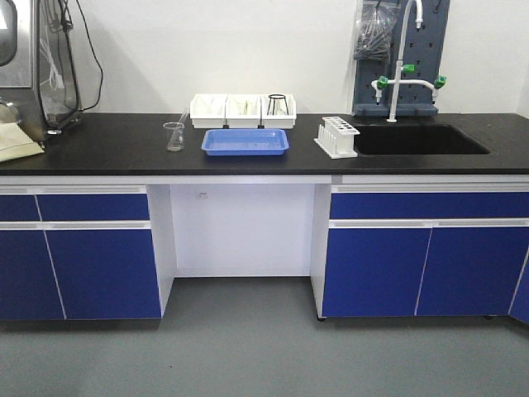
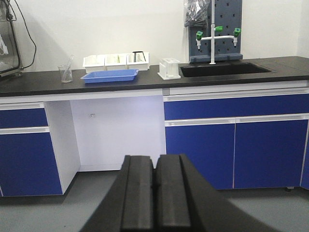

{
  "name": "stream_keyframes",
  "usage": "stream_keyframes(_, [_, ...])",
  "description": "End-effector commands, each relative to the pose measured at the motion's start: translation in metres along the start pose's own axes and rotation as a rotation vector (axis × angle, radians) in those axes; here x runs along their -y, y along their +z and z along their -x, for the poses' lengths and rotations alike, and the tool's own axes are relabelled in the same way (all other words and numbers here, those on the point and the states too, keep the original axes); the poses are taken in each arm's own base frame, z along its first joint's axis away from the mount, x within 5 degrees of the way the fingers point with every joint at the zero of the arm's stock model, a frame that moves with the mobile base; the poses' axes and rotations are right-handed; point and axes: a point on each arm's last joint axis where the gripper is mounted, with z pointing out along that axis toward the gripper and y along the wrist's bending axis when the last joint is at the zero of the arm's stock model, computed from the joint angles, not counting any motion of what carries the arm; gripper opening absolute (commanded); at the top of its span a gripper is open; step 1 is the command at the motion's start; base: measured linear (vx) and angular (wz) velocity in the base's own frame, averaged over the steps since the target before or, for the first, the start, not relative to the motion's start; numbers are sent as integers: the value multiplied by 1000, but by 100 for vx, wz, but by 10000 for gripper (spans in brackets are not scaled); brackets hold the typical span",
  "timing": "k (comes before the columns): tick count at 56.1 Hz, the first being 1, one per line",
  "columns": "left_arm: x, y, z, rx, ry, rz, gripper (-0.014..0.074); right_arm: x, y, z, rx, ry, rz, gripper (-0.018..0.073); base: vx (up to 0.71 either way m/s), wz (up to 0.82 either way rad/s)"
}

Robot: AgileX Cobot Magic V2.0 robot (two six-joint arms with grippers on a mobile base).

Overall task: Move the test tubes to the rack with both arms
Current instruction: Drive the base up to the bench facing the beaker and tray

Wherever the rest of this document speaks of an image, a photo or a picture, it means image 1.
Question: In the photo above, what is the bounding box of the left white storage bin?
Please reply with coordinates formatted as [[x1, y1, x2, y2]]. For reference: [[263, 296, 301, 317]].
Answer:
[[190, 93, 227, 129]]

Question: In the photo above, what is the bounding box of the white storage bin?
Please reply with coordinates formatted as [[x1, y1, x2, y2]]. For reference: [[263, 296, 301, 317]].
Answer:
[[190, 93, 227, 129], [226, 94, 261, 128], [260, 93, 297, 129]]

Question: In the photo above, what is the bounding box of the beige cloth bag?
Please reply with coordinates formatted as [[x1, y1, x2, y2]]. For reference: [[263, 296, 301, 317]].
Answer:
[[1, 122, 44, 162]]

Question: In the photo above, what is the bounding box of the stainless steel lab appliance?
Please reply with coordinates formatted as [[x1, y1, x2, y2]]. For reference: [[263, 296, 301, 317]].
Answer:
[[1, 0, 80, 141]]

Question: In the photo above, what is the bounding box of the white test tube rack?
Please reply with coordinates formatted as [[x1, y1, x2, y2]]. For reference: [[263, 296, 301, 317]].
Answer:
[[314, 117, 360, 159]]

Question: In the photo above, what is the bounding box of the clear glass beaker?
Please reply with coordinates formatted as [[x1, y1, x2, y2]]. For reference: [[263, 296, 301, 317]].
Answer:
[[163, 122, 184, 152]]

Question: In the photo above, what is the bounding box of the black power cable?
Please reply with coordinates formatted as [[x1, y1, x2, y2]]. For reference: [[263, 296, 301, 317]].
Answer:
[[49, 0, 104, 112]]

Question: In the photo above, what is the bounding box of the blue plastic tray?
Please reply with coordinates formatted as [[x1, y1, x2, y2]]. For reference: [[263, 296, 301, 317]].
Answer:
[[202, 128, 289, 156]]

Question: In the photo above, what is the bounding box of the blue and white base cabinet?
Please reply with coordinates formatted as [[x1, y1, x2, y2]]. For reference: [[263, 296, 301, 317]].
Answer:
[[1, 185, 176, 320]]

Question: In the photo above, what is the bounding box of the white gooseneck lab faucet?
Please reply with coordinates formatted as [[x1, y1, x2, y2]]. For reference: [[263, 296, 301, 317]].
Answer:
[[370, 0, 446, 123]]

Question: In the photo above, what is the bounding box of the blue and white sink cabinet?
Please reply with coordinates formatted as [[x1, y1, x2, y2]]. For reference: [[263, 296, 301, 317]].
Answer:
[[310, 175, 528, 323]]

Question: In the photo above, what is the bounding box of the black lab sink basin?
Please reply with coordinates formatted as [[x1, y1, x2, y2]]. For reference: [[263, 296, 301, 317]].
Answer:
[[355, 125, 489, 155]]

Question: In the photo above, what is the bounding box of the clear glass test tube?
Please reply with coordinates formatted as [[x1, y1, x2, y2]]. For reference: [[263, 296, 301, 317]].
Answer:
[[178, 107, 189, 147]]

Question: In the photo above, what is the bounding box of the clear plastic bag of tubes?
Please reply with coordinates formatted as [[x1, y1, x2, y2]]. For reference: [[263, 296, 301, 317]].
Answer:
[[353, 1, 400, 62]]

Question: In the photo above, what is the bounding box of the middle white storage bin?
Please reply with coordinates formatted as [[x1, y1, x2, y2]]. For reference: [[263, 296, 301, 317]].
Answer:
[[226, 94, 261, 128]]

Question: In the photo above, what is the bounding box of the right white storage bin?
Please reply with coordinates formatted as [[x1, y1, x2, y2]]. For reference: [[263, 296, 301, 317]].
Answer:
[[260, 93, 297, 129]]

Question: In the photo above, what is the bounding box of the black wire tripod stand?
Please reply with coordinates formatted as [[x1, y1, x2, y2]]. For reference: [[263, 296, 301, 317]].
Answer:
[[267, 93, 289, 116]]

